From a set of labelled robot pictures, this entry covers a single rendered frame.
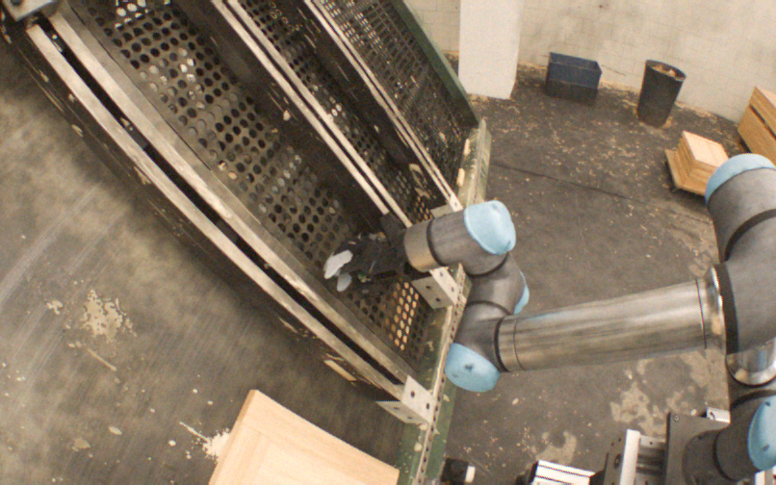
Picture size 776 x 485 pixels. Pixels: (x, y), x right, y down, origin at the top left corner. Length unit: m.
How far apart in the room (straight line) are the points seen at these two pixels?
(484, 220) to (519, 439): 1.48
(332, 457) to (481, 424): 1.22
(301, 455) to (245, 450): 0.11
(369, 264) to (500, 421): 1.40
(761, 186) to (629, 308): 0.21
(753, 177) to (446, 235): 0.41
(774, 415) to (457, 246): 0.63
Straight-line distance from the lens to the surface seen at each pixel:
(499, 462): 1.84
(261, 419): 0.62
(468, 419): 1.87
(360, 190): 0.80
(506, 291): 0.56
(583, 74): 4.58
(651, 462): 0.98
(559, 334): 0.45
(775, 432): 0.79
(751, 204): 0.48
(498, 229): 0.51
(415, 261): 0.56
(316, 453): 0.70
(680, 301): 0.43
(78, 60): 0.58
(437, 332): 1.01
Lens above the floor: 1.76
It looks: 46 degrees down
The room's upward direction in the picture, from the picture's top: 4 degrees counter-clockwise
